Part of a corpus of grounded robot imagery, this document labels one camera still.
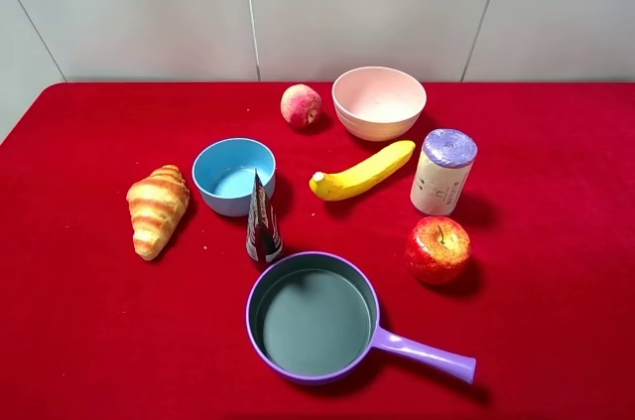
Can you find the red apple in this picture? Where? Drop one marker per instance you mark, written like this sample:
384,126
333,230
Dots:
437,250

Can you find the yellow banana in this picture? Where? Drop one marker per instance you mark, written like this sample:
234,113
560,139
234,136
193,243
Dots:
365,175

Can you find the fuzzy pink peach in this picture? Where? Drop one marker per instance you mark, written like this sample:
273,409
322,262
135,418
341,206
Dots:
300,106

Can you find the black cone snack packet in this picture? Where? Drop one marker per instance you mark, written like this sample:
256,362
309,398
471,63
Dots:
264,242

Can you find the light blue bowl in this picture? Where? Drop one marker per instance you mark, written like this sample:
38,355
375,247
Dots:
224,174

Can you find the pink ribbed bowl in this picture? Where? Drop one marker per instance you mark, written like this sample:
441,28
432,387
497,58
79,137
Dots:
378,104

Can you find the purple garbage bag roll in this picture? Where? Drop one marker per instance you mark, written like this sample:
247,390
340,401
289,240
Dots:
446,158

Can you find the purple toy saucepan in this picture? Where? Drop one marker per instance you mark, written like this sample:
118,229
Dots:
314,316

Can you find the golden brown croissant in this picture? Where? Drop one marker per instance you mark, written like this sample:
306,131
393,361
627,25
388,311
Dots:
156,205

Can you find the red tablecloth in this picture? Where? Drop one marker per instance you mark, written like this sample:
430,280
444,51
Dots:
89,330

